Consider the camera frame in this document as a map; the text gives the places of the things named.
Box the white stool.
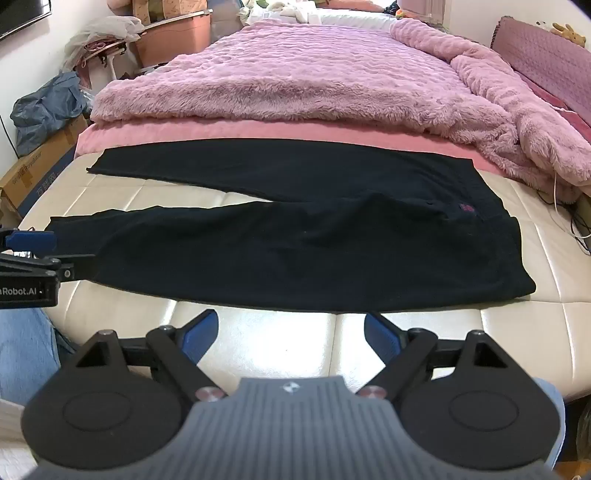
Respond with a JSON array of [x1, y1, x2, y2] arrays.
[[83, 45, 136, 89]]

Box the black cable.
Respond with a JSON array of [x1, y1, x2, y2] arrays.
[[569, 202, 591, 256]]

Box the blue-grey plastic bag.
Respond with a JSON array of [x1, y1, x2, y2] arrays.
[[10, 71, 92, 157]]

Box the black television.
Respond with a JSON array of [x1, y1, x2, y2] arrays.
[[0, 0, 52, 41]]

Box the yellow stuffed toy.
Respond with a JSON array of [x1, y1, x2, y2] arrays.
[[549, 22, 584, 47]]

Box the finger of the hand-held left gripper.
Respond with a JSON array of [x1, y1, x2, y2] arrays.
[[0, 228, 57, 254], [0, 253, 97, 282]]

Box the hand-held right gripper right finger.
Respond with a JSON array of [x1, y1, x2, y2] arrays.
[[356, 314, 513, 403]]

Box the pink plastic storage box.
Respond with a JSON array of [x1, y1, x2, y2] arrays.
[[134, 11, 214, 68]]

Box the pink fluffy blanket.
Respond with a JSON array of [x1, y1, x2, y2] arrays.
[[90, 17, 591, 204]]

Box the person's right leg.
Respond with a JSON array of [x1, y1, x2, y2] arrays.
[[531, 377, 567, 464]]

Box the person's leg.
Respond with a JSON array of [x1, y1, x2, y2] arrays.
[[531, 377, 567, 464], [0, 308, 78, 408]]

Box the person's left leg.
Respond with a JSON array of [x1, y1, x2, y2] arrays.
[[0, 308, 78, 408]]

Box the black pants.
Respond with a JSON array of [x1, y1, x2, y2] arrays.
[[45, 140, 537, 313]]

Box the purple knitted cushion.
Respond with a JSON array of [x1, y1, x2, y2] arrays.
[[489, 16, 591, 118]]

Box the patterned cardboard box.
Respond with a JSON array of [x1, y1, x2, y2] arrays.
[[130, 0, 209, 23]]

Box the clear crumpled plastic bag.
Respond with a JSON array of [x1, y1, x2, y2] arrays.
[[65, 16, 149, 71]]

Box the pink bed sheet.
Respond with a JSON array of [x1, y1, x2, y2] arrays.
[[75, 117, 509, 178]]

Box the white cable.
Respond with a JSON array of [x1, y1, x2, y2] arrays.
[[551, 172, 591, 241]]

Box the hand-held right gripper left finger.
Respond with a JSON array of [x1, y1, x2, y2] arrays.
[[60, 309, 227, 404]]

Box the brown cardboard box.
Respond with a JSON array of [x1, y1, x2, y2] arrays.
[[0, 114, 89, 224]]

